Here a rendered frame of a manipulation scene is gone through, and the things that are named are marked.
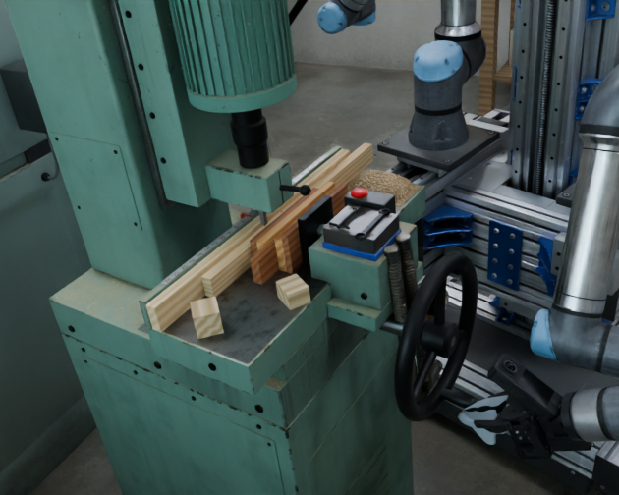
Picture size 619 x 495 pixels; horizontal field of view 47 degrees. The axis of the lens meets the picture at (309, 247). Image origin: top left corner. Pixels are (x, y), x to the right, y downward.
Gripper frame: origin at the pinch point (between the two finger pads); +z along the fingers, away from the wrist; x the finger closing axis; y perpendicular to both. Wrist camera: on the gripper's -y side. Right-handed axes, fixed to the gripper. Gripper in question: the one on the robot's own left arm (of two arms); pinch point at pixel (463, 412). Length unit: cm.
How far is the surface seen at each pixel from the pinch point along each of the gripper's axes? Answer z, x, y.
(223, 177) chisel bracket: 21, 0, -53
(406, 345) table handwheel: -4.4, -8.3, -19.3
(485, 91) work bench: 111, 264, -4
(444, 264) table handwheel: -7.9, 4.8, -24.8
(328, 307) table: 11.9, -2.9, -25.8
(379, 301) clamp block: 2.8, -0.8, -23.9
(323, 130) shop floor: 187, 224, -28
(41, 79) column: 40, -7, -83
